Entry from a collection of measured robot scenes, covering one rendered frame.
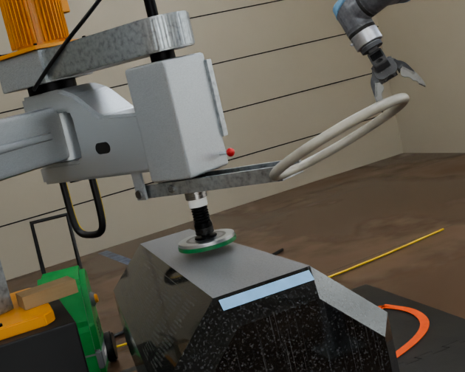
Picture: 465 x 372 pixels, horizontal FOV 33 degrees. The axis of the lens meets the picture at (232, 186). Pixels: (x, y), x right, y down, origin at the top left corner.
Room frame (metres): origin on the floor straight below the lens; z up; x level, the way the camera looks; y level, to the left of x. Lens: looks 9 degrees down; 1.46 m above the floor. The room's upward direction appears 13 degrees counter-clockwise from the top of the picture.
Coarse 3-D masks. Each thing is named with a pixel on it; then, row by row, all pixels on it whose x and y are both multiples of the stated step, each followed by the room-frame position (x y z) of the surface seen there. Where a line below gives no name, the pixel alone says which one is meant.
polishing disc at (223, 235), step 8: (216, 232) 2.87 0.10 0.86; (224, 232) 2.84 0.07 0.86; (232, 232) 2.81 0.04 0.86; (184, 240) 2.88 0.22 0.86; (192, 240) 2.84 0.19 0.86; (208, 240) 2.78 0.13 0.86; (216, 240) 2.75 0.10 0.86; (224, 240) 2.76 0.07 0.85; (184, 248) 2.77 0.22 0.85; (192, 248) 2.75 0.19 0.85
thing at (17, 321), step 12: (12, 300) 2.88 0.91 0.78; (12, 312) 2.71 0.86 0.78; (24, 312) 2.67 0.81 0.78; (36, 312) 2.63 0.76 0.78; (48, 312) 2.60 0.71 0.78; (0, 324) 2.55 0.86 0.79; (12, 324) 2.55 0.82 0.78; (24, 324) 2.56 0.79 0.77; (36, 324) 2.57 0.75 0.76; (48, 324) 2.59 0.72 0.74; (0, 336) 2.53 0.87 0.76; (12, 336) 2.54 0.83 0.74
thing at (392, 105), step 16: (400, 96) 2.27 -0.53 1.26; (368, 112) 2.18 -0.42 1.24; (384, 112) 2.53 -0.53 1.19; (336, 128) 2.17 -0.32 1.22; (368, 128) 2.58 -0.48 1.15; (304, 144) 2.21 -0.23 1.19; (320, 144) 2.18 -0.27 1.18; (336, 144) 2.61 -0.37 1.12; (288, 160) 2.24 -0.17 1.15; (304, 160) 2.59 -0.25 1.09; (320, 160) 2.61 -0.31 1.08; (272, 176) 2.35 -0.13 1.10; (288, 176) 2.51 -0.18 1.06
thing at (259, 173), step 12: (228, 168) 2.79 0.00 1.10; (240, 168) 2.75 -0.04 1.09; (252, 168) 2.71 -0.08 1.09; (264, 168) 2.53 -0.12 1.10; (180, 180) 2.80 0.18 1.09; (192, 180) 2.75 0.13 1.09; (204, 180) 2.71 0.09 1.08; (216, 180) 2.68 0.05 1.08; (228, 180) 2.64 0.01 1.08; (240, 180) 2.61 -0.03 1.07; (252, 180) 2.57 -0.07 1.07; (264, 180) 2.54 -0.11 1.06; (156, 192) 2.88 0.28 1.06; (168, 192) 2.84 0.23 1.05; (180, 192) 2.80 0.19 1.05; (192, 192) 2.76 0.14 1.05
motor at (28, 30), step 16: (0, 0) 3.22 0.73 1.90; (16, 0) 3.16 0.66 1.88; (32, 0) 3.18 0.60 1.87; (48, 0) 3.20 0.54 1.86; (64, 0) 3.37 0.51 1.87; (16, 16) 3.17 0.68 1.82; (32, 16) 3.18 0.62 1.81; (48, 16) 3.19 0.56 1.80; (64, 16) 3.29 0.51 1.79; (16, 32) 3.18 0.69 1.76; (32, 32) 3.18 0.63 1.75; (48, 32) 3.17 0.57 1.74; (64, 32) 3.25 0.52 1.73; (16, 48) 3.20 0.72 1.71; (32, 48) 3.09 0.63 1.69
